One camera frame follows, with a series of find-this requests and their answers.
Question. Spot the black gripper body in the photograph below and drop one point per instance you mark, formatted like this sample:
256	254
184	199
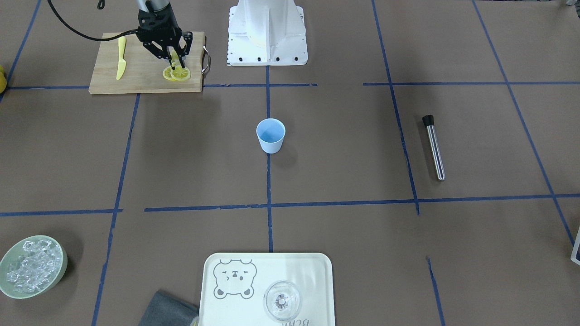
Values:
154	45

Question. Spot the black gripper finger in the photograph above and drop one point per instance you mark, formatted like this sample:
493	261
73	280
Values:
159	48
182	45

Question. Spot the steel muddler black cap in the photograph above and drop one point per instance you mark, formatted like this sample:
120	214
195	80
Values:
429	124

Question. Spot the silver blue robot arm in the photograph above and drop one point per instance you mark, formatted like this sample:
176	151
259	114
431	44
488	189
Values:
153	6

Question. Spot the yellow lemon slice stack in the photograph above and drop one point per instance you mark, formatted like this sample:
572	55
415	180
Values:
178	74

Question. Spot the light blue plastic cup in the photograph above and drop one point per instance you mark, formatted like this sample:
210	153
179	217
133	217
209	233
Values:
270	133

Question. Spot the whole yellow lemon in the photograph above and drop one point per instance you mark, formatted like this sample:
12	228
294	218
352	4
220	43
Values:
3	80

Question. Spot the yellow plastic knife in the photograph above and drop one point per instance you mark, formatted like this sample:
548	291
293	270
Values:
121	60

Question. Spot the bamboo cutting board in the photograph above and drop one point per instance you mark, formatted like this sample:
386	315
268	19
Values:
143	72

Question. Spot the cream bear tray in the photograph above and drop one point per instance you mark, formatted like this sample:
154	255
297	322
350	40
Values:
234	285

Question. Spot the green bowl of ice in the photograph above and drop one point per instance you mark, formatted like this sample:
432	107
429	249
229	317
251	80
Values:
32	266

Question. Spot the grey folded cloth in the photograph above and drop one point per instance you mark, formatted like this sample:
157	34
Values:
167	310

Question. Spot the clear wine glass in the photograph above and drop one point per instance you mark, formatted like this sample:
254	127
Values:
282	301

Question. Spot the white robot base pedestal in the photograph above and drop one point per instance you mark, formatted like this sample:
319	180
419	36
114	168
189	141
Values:
266	33

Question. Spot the white wire cup rack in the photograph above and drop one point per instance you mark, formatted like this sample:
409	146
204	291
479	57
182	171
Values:
575	249

